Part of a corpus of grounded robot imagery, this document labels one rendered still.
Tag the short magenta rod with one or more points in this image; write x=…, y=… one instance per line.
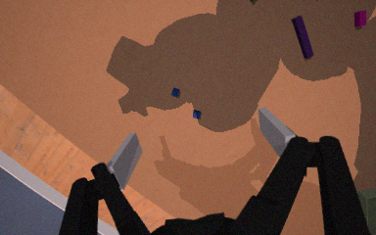
x=360, y=18

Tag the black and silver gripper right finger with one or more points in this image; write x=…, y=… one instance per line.
x=269, y=209

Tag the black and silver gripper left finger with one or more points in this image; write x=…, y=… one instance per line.
x=81, y=214

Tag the dark purple rod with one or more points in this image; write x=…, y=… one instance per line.
x=300, y=30

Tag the small blue cube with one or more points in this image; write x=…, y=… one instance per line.
x=175, y=92
x=196, y=114

